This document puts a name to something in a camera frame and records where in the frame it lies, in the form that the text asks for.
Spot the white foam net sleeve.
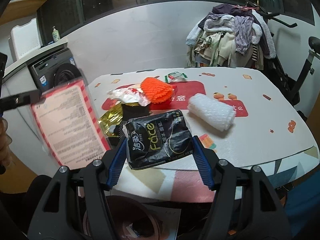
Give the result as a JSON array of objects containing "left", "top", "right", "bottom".
[{"left": 187, "top": 94, "right": 237, "bottom": 132}]

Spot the grey washing machine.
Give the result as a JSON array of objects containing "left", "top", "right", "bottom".
[{"left": 27, "top": 47, "right": 86, "bottom": 93}]

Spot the pile of clothes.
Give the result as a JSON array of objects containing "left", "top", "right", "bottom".
[{"left": 185, "top": 4, "right": 277, "bottom": 70}]

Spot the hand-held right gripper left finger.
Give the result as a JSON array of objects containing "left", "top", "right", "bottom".
[{"left": 27, "top": 137, "right": 128, "bottom": 240}]

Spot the black exercise bike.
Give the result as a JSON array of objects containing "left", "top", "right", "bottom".
[{"left": 260, "top": 10, "right": 320, "bottom": 120}]

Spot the wooden wall cabinet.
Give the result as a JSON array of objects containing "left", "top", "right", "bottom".
[{"left": 0, "top": 0, "right": 49, "bottom": 27}]

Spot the clear green-edged wrapper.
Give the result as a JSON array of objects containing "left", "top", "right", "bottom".
[{"left": 164, "top": 72, "right": 188, "bottom": 83}]

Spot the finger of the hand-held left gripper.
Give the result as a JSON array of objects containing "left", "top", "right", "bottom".
[{"left": 0, "top": 89, "right": 43, "bottom": 113}]

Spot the blue fabric object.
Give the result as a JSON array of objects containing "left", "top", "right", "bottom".
[{"left": 284, "top": 177, "right": 320, "bottom": 232}]

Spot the black tissue pack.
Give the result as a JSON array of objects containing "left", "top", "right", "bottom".
[{"left": 124, "top": 109, "right": 194, "bottom": 170}]

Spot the white red wrapper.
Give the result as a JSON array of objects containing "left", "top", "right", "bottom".
[{"left": 107, "top": 85, "right": 151, "bottom": 107}]

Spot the printed white table mat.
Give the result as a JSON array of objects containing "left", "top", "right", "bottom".
[{"left": 86, "top": 67, "right": 318, "bottom": 173}]

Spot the person's left hand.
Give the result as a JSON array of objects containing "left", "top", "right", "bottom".
[{"left": 0, "top": 118, "right": 12, "bottom": 171}]

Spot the gold foil wrapper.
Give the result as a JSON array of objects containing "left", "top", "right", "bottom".
[{"left": 98, "top": 102, "right": 140, "bottom": 137}]

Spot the small black packet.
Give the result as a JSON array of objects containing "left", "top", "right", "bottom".
[{"left": 122, "top": 104, "right": 150, "bottom": 119}]

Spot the white plastic box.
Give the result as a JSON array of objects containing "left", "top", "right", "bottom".
[{"left": 9, "top": 19, "right": 42, "bottom": 61}]

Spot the geometric patterned tablecloth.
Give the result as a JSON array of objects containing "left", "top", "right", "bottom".
[{"left": 107, "top": 146, "right": 320, "bottom": 198}]

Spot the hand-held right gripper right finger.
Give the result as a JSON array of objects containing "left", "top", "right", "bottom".
[{"left": 191, "top": 135, "right": 293, "bottom": 240}]

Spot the pink striped package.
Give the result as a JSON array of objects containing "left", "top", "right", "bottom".
[{"left": 30, "top": 79, "right": 112, "bottom": 167}]

